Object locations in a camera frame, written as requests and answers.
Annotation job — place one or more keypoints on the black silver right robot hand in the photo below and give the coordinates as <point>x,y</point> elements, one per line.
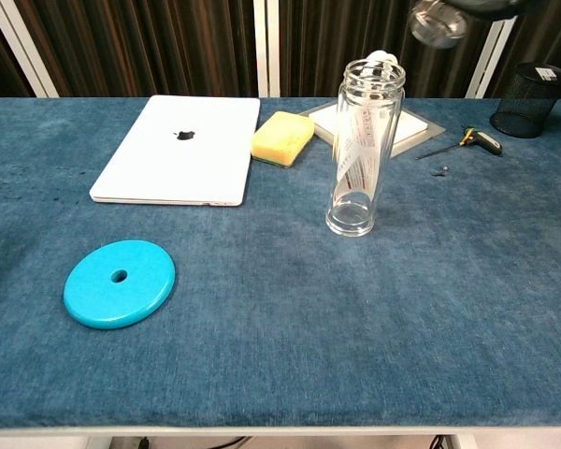
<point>491,8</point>

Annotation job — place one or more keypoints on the white pillar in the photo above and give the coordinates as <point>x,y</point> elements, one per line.
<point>23,47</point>
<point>491,61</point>
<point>266,47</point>

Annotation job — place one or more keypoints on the dark pleated curtain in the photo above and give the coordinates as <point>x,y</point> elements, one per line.
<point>0,61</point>
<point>318,47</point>
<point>145,47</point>
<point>542,37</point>

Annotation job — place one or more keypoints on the black mesh pen holder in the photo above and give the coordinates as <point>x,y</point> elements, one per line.
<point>526,107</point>

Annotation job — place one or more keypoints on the grey square metal tray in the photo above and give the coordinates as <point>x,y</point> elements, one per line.
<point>431,132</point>

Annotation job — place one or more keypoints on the white square board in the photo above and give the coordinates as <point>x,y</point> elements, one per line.
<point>411,124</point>

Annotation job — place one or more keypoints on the small dark screw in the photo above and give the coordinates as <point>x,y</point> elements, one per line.
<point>440,170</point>

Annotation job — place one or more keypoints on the yellow sponge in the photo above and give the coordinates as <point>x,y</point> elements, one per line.
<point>280,138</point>

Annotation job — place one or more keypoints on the clear glass bottle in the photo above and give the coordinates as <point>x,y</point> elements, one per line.
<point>350,220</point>

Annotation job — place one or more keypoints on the white closed laptop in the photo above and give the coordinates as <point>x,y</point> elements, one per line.
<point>177,163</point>

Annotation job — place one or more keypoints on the blue tablecloth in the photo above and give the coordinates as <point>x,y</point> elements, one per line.
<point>280,337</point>

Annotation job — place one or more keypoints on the blue disc with hole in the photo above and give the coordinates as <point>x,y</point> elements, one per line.
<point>107,304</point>

